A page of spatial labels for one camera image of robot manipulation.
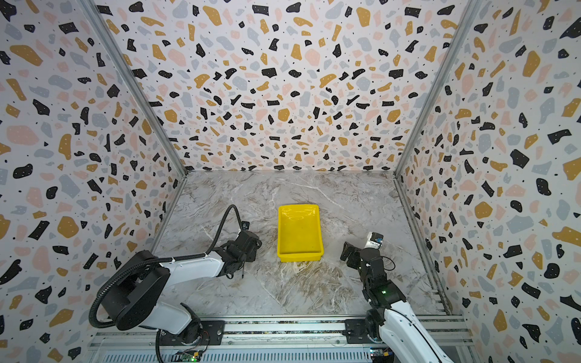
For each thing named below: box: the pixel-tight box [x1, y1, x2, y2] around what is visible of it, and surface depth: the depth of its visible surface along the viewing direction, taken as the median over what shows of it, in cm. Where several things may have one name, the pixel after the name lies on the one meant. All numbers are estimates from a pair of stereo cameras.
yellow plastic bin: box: [276, 204, 324, 263], surface depth 97 cm
